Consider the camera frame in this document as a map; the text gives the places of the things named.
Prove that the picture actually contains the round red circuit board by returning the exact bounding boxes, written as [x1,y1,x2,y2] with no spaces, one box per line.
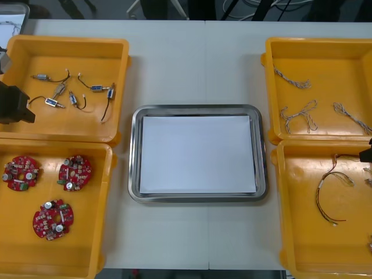
[32,199,76,241]
[56,155,93,192]
[2,155,41,192]

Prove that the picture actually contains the black stand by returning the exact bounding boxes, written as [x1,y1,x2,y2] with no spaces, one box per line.
[251,0,276,22]

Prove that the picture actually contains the white paper sheet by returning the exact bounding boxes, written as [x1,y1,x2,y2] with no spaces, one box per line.
[0,13,26,44]
[138,115,257,195]

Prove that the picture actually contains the white chair base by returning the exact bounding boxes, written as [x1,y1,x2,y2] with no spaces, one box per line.
[126,0,190,21]

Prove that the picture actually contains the steel tray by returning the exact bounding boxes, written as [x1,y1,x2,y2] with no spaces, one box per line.
[127,103,268,205]
[0,2,30,44]

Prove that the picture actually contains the thin wire harness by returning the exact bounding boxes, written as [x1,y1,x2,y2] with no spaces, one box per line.
[0,20,23,33]

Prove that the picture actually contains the group of metal solenoids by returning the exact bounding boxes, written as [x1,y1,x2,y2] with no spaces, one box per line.
[30,68,116,123]

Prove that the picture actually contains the yellow-orange plastic bin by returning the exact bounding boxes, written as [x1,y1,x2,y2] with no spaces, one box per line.
[260,36,372,145]
[270,139,372,279]
[0,34,132,144]
[0,138,119,279]

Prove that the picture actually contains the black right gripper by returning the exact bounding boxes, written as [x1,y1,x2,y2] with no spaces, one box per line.
[359,138,372,162]

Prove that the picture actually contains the blue-white twisted wire harness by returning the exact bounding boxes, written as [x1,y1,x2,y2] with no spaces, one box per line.
[333,102,372,133]
[279,99,318,134]
[273,66,312,90]

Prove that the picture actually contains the white cables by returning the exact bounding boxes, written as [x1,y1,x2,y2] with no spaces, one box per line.
[222,0,291,21]

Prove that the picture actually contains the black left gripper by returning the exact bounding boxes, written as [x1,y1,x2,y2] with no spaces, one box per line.
[0,82,36,126]

